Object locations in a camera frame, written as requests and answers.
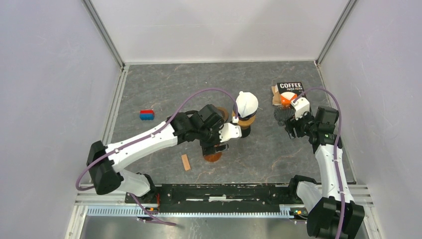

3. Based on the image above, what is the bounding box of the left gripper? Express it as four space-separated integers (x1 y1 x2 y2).
197 118 229 156

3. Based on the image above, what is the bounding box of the orange glass carafe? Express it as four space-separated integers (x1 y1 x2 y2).
203 152 222 163

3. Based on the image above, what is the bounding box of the light wooden ring holder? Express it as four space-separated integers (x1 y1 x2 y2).
231 111 257 129

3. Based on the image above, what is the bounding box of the blue ribbed plastic dripper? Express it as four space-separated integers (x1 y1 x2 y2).
237 111 257 120

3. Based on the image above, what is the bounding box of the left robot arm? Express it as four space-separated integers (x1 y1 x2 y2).
87 104 229 203

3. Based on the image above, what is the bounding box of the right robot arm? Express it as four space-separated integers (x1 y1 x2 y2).
285 107 365 239

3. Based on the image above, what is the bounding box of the clear smoky ribbed dripper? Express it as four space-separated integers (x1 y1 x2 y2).
274 106 295 126

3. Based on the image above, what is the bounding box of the orange black coffee filter box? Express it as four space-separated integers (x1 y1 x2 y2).
271 82 305 107

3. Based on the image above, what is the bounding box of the small wooden block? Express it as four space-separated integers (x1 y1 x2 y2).
181 154 191 171

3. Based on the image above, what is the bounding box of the blue red toy brick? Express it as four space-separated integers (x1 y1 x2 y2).
139 110 155 120

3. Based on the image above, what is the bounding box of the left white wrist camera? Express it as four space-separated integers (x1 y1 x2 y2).
218 116 242 143

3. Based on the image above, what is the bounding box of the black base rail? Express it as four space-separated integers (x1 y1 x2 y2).
138 183 302 213

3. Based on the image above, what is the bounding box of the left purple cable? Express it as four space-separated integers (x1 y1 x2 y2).
75 88 239 192

